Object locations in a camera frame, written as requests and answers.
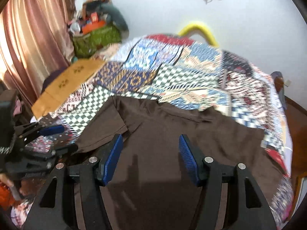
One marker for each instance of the orange box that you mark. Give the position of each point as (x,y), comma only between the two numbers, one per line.
(93,26)

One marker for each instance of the blue-grey cloth on chair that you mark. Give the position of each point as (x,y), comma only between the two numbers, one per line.
(278,79)

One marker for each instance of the patchwork patterned bedspread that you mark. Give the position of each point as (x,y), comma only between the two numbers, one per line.
(190,75)

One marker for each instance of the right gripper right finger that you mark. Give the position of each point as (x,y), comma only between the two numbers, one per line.
(194,159)

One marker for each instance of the brown cloth garment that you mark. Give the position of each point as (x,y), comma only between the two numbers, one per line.
(161,170)

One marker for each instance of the yellow curved headboard pad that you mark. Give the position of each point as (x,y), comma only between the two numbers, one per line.
(202,30)

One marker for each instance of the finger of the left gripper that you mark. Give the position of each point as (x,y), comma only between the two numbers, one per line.
(30,132)
(26,161)

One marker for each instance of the person's left hand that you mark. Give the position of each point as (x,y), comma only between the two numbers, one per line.
(14,191)

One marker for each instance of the green patterned storage bag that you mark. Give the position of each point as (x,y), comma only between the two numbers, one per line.
(86,45)

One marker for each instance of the pink curtain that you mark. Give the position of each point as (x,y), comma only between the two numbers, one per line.
(34,43)

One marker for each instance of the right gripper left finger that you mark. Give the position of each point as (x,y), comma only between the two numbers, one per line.
(109,155)

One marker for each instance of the wooden folding lap table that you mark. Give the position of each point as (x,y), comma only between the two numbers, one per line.
(64,85)

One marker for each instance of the dark teal plush toy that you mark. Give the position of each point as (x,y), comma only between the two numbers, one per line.
(111,15)

